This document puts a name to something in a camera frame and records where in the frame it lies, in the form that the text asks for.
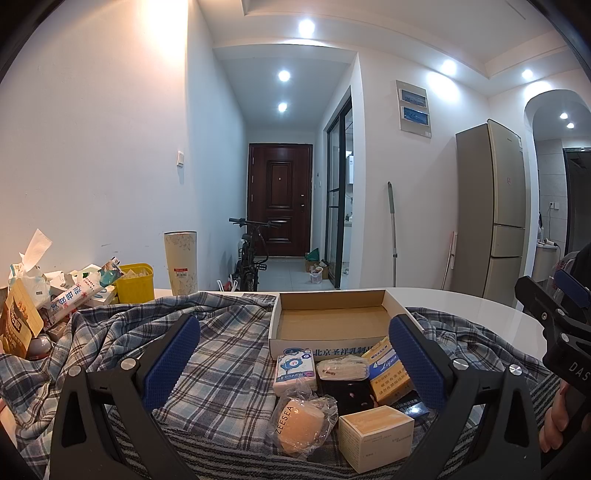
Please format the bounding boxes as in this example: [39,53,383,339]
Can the cream tumbler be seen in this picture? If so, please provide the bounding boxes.
[164,231,199,297]

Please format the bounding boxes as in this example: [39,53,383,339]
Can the white pink pole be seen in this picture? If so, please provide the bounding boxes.
[441,231,459,291]

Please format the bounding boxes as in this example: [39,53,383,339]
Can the white bathroom counter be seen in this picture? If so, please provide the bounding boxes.
[536,244,561,282]

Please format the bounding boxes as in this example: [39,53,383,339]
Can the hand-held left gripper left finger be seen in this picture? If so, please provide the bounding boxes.
[48,314,201,480]

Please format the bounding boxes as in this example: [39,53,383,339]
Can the teal packet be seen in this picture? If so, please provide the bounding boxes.
[99,259,125,287]

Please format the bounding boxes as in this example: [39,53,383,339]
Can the grey striped cloth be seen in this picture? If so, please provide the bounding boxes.
[111,369,561,480]

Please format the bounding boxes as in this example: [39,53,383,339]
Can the dark red entrance door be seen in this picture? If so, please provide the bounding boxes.
[248,143,315,258]

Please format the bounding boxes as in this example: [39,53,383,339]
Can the grey mop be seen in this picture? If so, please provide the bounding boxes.
[387,181,399,288]

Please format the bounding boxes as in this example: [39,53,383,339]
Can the yellow plastic container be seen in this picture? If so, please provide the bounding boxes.
[114,263,155,304]

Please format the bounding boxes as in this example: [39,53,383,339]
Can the black framed glass door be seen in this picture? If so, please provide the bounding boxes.
[323,90,354,291]

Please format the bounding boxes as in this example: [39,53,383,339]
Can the clear white napkin pack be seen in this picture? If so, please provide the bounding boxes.
[316,356,370,383]

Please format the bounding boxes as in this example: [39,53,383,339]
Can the small cream box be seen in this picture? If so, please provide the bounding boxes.
[338,405,415,475]

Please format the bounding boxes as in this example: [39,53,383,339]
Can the white printed packet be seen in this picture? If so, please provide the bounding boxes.
[46,277,100,326]

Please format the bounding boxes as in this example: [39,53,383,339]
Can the beige sponge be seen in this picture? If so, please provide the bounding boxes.
[267,385,340,460]

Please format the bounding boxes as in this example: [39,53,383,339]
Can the flat white box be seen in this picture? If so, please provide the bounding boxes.
[83,286,116,308]

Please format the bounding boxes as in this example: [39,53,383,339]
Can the blue white tissue pack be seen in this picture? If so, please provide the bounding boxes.
[273,347,319,398]

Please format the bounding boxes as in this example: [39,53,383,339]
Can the white green tissue pack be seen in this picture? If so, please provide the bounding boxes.
[9,263,49,301]

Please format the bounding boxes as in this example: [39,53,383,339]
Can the shallow cardboard box tray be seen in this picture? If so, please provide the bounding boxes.
[269,288,426,361]

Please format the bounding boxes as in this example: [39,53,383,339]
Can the beige refrigerator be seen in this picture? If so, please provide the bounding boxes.
[455,119,527,309]

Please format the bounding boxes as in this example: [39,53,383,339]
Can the person's right hand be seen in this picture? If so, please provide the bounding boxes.
[539,385,575,455]

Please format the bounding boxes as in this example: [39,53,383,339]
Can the black bicycle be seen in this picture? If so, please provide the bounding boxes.
[228,217,284,292]

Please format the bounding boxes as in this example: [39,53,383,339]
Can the grey wall panel with pictures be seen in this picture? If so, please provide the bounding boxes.
[396,79,433,138]

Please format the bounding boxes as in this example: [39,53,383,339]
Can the blue plaid shirt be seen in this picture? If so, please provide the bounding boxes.
[0,292,550,462]

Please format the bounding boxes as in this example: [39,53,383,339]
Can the dark bathroom door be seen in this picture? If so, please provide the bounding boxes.
[563,148,591,259]

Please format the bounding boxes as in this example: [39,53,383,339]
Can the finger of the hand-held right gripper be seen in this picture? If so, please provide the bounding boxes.
[515,276,571,337]
[554,269,591,324]

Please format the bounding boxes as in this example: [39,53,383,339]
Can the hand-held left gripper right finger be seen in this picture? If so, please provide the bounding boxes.
[388,314,543,480]

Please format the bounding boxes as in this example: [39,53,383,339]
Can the yellow cigarette pack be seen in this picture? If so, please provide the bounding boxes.
[361,337,414,403]

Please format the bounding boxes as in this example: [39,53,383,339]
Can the crumpled white tissue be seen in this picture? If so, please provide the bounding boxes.
[18,228,54,273]

